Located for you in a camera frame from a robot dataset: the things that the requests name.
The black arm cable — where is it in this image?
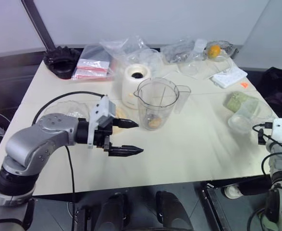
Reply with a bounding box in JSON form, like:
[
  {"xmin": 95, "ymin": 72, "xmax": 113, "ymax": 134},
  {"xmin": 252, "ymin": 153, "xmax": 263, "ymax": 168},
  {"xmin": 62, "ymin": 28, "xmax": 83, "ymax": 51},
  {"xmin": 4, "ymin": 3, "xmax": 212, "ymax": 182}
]
[
  {"xmin": 32, "ymin": 90, "xmax": 106, "ymax": 204},
  {"xmin": 248, "ymin": 122, "xmax": 282, "ymax": 226}
]

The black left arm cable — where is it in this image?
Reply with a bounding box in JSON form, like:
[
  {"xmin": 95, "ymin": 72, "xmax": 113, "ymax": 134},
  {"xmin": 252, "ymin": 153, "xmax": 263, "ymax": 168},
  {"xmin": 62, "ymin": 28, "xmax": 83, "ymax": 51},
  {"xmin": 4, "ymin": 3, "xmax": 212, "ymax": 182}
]
[{"xmin": 32, "ymin": 90, "xmax": 106, "ymax": 204}]

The clear blender jar with handle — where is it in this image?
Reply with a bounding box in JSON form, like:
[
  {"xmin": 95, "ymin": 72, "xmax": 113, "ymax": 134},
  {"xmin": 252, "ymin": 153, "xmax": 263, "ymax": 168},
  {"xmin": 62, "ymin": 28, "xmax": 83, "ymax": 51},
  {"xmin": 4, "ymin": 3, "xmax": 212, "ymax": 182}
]
[{"xmin": 133, "ymin": 77, "xmax": 192, "ymax": 131}]

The person's dark clothed body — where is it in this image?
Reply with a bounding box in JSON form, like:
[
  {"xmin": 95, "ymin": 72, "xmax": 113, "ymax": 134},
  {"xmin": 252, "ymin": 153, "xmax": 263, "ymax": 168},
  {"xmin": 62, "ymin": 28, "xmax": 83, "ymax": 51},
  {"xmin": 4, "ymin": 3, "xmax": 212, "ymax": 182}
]
[{"xmin": 260, "ymin": 66, "xmax": 282, "ymax": 119}]

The black table leg frame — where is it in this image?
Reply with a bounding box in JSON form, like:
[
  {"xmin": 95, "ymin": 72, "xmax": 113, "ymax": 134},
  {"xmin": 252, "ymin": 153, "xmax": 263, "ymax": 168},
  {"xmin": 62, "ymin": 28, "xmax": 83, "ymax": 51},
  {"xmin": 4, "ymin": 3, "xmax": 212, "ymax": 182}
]
[{"xmin": 199, "ymin": 181, "xmax": 228, "ymax": 231}]

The plastic bag with dark contents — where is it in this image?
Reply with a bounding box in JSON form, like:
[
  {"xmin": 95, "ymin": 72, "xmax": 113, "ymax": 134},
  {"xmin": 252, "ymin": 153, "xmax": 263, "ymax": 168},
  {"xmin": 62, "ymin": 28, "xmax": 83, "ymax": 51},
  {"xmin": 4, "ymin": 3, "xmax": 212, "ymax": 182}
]
[{"xmin": 160, "ymin": 38, "xmax": 207, "ymax": 64}]

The orange fruit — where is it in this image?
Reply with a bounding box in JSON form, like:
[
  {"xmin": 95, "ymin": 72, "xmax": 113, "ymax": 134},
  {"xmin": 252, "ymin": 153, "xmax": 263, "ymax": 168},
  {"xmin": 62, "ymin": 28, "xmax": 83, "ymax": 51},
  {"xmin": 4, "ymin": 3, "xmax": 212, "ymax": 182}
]
[{"xmin": 208, "ymin": 45, "xmax": 221, "ymax": 59}]

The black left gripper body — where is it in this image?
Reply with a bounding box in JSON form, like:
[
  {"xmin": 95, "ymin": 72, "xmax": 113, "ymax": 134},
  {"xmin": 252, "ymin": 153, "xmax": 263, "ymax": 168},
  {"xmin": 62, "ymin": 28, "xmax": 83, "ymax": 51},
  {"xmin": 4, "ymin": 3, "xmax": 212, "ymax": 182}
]
[{"xmin": 94, "ymin": 119, "xmax": 114, "ymax": 153}]

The clear scalloped glass dish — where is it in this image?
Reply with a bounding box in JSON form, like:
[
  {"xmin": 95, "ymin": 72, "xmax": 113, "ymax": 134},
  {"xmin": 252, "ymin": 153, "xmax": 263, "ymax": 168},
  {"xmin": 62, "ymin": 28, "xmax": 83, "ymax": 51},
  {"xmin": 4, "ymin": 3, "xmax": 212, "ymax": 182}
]
[{"xmin": 50, "ymin": 100, "xmax": 91, "ymax": 120}]

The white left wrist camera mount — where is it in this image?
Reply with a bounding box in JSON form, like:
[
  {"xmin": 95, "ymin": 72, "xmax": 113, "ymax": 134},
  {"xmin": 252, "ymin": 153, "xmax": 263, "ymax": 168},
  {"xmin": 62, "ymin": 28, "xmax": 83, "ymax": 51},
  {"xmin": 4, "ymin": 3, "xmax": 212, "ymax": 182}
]
[{"xmin": 87, "ymin": 95, "xmax": 118, "ymax": 149}]

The dark rounded shape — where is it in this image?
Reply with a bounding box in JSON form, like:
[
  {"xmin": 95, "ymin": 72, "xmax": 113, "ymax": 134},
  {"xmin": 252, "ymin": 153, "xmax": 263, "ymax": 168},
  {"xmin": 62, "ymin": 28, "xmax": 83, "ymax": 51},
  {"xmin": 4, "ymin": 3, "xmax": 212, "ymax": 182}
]
[
  {"xmin": 155, "ymin": 190, "xmax": 195, "ymax": 231},
  {"xmin": 99, "ymin": 192, "xmax": 130, "ymax": 231}
]

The white round floor object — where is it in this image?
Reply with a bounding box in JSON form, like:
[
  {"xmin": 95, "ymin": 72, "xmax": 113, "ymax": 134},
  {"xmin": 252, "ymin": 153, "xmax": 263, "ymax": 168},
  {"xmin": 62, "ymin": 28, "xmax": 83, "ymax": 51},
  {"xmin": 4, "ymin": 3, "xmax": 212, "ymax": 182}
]
[{"xmin": 224, "ymin": 184, "xmax": 243, "ymax": 200}]

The clear red-striped zip bag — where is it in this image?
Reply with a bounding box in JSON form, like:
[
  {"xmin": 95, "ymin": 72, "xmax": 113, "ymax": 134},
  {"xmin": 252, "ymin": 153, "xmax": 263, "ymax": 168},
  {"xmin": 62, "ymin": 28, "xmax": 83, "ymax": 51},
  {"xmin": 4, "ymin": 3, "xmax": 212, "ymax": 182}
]
[
  {"xmin": 70, "ymin": 67, "xmax": 115, "ymax": 82},
  {"xmin": 77, "ymin": 44, "xmax": 112, "ymax": 71}
]

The white power strip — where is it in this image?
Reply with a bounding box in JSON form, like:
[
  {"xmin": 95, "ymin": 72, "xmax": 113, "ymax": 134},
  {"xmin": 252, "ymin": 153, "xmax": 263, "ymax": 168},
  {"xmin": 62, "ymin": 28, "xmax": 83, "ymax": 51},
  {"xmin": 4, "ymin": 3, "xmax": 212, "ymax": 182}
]
[{"xmin": 208, "ymin": 67, "xmax": 248, "ymax": 89}]

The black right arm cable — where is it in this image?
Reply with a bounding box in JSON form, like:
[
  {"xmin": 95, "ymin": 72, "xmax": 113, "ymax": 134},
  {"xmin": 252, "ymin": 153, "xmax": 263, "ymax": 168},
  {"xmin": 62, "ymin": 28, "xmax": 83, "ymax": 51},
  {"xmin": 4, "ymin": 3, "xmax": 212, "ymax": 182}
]
[{"xmin": 248, "ymin": 122, "xmax": 282, "ymax": 226}]

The black slanted post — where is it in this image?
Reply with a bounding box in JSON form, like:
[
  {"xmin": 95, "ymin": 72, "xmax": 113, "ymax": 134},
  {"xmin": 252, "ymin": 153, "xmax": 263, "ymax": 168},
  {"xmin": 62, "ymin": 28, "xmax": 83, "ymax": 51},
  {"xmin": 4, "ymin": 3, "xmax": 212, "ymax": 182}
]
[{"xmin": 20, "ymin": 0, "xmax": 57, "ymax": 51}]

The white blender base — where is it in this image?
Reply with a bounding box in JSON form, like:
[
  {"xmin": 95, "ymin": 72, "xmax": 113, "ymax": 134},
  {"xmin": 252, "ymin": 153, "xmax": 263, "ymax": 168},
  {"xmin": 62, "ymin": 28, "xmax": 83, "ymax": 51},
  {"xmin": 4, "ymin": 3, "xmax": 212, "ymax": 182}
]
[{"xmin": 121, "ymin": 64, "xmax": 153, "ymax": 109}]

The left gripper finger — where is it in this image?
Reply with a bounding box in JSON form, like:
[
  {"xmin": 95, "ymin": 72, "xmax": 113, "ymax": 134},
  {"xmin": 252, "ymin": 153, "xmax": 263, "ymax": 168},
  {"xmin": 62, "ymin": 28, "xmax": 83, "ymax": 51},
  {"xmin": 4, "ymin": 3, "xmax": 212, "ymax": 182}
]
[
  {"xmin": 108, "ymin": 144, "xmax": 145, "ymax": 158},
  {"xmin": 111, "ymin": 118, "xmax": 140, "ymax": 129}
]

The orange segment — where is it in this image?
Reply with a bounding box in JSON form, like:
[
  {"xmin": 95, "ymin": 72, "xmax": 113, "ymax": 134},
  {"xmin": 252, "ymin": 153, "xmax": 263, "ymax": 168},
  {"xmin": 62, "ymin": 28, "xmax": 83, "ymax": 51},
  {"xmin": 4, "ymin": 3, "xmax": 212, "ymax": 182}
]
[{"xmin": 147, "ymin": 117, "xmax": 162, "ymax": 128}]

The white power cord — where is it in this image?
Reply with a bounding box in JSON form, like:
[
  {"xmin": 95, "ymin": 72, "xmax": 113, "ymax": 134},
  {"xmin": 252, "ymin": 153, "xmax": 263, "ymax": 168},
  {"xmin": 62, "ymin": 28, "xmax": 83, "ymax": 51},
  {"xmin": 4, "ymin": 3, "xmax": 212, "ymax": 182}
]
[{"xmin": 204, "ymin": 54, "xmax": 235, "ymax": 80}]

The small clear plastic cup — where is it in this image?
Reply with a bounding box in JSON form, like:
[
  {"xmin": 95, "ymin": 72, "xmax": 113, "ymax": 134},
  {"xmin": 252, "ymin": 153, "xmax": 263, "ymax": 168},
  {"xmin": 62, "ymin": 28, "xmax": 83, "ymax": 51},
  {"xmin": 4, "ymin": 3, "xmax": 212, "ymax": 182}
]
[{"xmin": 177, "ymin": 59, "xmax": 201, "ymax": 77}]

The crumpled clear plastic bag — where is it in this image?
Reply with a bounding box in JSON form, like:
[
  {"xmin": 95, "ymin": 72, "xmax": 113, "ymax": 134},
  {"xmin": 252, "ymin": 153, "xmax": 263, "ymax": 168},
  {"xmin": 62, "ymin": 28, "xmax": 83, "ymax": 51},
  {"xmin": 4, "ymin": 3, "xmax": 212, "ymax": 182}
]
[{"xmin": 99, "ymin": 35, "xmax": 165, "ymax": 80}]

